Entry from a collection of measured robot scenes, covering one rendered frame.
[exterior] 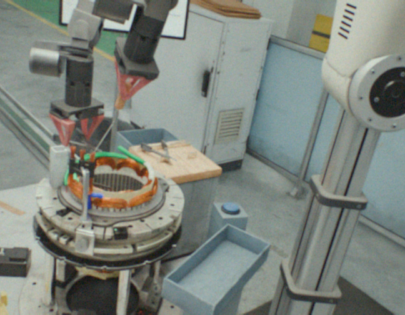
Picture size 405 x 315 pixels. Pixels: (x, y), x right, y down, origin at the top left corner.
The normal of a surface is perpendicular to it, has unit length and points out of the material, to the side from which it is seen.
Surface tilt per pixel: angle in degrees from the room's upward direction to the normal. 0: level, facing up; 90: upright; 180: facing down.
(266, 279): 0
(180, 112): 90
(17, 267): 90
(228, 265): 0
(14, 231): 0
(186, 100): 90
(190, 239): 90
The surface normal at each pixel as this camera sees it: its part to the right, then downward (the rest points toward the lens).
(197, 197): 0.56, 0.43
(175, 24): 0.22, 0.32
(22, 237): 0.15, -0.90
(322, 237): 0.04, 0.42
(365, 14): -0.99, -0.12
